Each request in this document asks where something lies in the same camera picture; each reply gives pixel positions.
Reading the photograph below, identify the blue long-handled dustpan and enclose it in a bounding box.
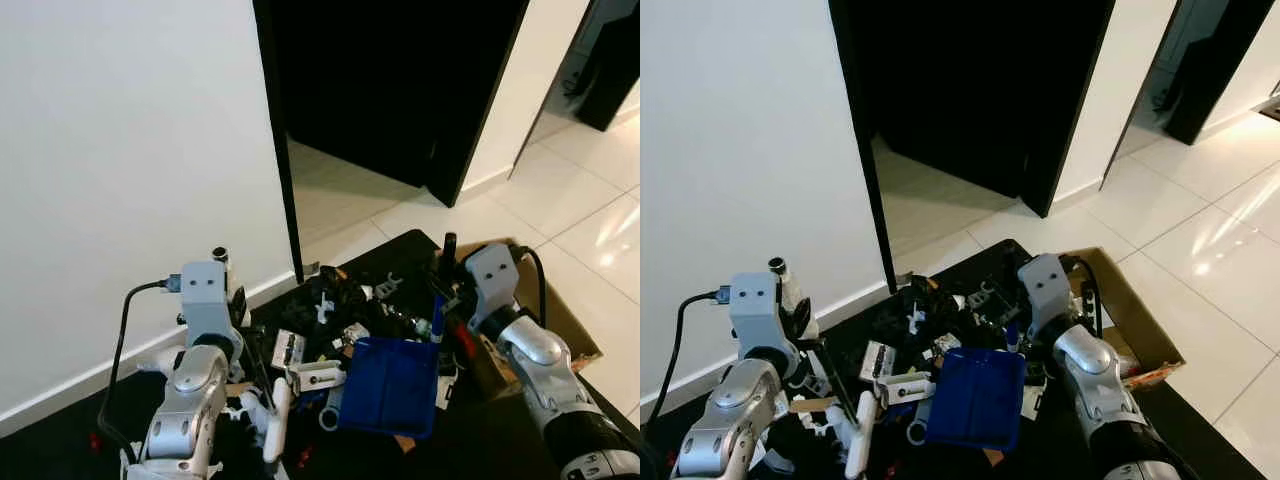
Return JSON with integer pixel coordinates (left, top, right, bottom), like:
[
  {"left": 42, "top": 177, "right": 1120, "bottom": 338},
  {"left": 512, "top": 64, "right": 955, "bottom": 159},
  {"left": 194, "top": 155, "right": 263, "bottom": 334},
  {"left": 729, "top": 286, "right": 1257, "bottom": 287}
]
[
  {"left": 338, "top": 232, "right": 459, "bottom": 439},
  {"left": 925, "top": 262, "right": 1029, "bottom": 453}
]

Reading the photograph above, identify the black floor mat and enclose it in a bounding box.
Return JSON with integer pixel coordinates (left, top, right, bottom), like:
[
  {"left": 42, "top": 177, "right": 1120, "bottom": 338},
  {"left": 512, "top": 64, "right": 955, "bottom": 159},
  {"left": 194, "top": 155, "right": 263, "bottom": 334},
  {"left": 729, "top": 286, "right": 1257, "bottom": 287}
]
[
  {"left": 640, "top": 238, "right": 1266, "bottom": 480},
  {"left": 0, "top": 230, "right": 641, "bottom": 480}
]

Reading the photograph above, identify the small white labelled box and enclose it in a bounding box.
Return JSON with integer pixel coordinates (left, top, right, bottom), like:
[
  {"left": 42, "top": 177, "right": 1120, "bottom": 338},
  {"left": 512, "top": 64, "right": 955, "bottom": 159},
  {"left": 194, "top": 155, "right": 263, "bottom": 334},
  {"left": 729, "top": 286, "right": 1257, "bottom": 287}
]
[
  {"left": 272, "top": 330, "right": 306, "bottom": 369},
  {"left": 860, "top": 342, "right": 896, "bottom": 381}
]

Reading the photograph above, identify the brown cardboard box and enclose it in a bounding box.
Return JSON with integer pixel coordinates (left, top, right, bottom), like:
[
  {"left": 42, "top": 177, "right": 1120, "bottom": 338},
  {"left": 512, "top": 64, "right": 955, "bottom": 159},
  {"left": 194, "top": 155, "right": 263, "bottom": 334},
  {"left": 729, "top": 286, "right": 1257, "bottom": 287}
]
[
  {"left": 440, "top": 238, "right": 603, "bottom": 401},
  {"left": 1060, "top": 247, "right": 1186, "bottom": 391}
]

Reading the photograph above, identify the large black open door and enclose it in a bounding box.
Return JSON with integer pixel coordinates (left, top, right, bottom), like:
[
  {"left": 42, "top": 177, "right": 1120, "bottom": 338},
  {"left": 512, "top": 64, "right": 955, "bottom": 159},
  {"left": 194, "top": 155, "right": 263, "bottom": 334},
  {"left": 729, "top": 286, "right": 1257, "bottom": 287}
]
[
  {"left": 262, "top": 0, "right": 531, "bottom": 208},
  {"left": 845, "top": 0, "right": 1116, "bottom": 218}
]

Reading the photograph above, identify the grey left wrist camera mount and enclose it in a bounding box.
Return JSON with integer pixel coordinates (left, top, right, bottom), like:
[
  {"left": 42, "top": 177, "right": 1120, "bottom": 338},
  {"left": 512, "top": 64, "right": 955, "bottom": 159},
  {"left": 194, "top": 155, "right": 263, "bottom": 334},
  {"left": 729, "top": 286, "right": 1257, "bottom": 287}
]
[
  {"left": 180, "top": 262, "right": 241, "bottom": 346},
  {"left": 728, "top": 272, "right": 791, "bottom": 353}
]

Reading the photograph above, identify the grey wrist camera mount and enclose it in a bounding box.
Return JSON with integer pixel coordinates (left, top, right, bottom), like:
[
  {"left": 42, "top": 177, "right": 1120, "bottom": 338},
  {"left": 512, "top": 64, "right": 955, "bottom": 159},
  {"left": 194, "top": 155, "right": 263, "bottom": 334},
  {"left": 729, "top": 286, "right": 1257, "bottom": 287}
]
[
  {"left": 1018, "top": 253, "right": 1076, "bottom": 333},
  {"left": 728, "top": 272, "right": 791, "bottom": 353},
  {"left": 180, "top": 262, "right": 241, "bottom": 346},
  {"left": 465, "top": 243, "right": 521, "bottom": 323}
]

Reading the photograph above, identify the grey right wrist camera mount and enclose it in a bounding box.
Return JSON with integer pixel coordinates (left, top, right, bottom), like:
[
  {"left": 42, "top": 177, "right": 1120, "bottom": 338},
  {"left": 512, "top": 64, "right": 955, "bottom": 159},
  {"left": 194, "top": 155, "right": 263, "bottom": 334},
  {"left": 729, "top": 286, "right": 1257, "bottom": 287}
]
[
  {"left": 1018, "top": 253, "right": 1076, "bottom": 333},
  {"left": 465, "top": 243, "right": 521, "bottom": 323}
]

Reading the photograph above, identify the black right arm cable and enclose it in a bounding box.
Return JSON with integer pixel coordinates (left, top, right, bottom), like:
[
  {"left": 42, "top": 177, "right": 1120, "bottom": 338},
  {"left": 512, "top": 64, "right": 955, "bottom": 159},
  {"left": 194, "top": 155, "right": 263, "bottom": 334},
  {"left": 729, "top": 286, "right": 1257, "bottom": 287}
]
[
  {"left": 512, "top": 245, "right": 548, "bottom": 326},
  {"left": 1065, "top": 255, "right": 1103, "bottom": 336}
]

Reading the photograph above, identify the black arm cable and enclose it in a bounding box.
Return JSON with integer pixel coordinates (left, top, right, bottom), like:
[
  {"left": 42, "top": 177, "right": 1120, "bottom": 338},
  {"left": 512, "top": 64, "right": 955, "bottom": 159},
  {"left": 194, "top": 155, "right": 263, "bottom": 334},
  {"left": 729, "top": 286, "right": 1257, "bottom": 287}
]
[
  {"left": 512, "top": 245, "right": 548, "bottom": 326},
  {"left": 648, "top": 290, "right": 731, "bottom": 426},
  {"left": 97, "top": 278, "right": 183, "bottom": 466},
  {"left": 1065, "top": 255, "right": 1103, "bottom": 336}
]

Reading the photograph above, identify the white plastic bracket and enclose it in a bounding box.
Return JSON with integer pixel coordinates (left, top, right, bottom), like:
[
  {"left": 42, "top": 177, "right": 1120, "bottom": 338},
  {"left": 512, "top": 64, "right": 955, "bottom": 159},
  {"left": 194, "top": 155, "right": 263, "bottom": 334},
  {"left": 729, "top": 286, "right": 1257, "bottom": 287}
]
[
  {"left": 288, "top": 360, "right": 346, "bottom": 396},
  {"left": 875, "top": 372, "right": 936, "bottom": 406}
]

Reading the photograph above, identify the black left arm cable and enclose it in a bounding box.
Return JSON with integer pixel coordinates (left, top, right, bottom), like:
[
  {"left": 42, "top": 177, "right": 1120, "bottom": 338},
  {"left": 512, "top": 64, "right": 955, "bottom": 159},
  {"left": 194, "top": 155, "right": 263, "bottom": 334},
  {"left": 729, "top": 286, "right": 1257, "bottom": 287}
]
[
  {"left": 648, "top": 290, "right": 731, "bottom": 426},
  {"left": 97, "top": 278, "right": 183, "bottom": 466}
]

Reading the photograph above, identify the black door frame post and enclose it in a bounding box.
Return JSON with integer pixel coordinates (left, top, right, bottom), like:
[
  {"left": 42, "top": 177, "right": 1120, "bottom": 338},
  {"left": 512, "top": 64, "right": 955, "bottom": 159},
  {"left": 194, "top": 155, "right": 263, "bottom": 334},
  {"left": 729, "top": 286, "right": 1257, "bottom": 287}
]
[
  {"left": 828, "top": 0, "right": 898, "bottom": 294},
  {"left": 252, "top": 0, "right": 304, "bottom": 284}
]

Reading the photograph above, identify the thin black door frame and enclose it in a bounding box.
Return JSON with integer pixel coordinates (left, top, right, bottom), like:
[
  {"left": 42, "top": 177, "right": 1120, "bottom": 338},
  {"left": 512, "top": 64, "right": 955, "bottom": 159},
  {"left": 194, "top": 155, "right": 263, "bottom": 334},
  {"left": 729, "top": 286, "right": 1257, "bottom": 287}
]
[
  {"left": 508, "top": 0, "right": 601, "bottom": 181},
  {"left": 1100, "top": 0, "right": 1186, "bottom": 191}
]

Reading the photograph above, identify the dark door with handle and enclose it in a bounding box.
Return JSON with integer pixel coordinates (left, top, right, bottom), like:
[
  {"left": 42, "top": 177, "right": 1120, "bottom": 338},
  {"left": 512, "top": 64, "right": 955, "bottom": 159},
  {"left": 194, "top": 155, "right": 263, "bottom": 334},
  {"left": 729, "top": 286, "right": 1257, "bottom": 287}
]
[
  {"left": 1160, "top": 0, "right": 1276, "bottom": 146},
  {"left": 575, "top": 0, "right": 641, "bottom": 131}
]

